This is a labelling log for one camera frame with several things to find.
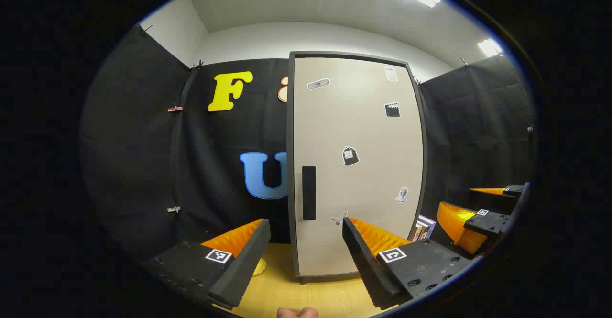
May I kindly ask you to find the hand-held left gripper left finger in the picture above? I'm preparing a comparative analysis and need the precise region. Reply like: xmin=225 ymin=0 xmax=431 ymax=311
xmin=143 ymin=219 xmax=271 ymax=310

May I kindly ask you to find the small ceiling light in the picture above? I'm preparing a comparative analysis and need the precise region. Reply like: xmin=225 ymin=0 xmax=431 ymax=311
xmin=477 ymin=38 xmax=503 ymax=58

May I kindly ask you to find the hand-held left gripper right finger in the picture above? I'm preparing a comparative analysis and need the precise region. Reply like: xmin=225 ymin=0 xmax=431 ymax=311
xmin=342 ymin=217 xmax=475 ymax=310

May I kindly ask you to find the black backdrop cloth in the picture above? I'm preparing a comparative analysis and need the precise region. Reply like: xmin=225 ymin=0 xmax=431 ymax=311
xmin=79 ymin=22 xmax=536 ymax=261

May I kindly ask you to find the black door handle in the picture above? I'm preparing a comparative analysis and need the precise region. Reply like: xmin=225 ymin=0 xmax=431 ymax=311
xmin=302 ymin=166 xmax=317 ymax=221

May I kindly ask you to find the dark grey cabinet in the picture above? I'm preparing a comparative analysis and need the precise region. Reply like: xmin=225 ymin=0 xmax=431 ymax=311
xmin=286 ymin=50 xmax=428 ymax=284

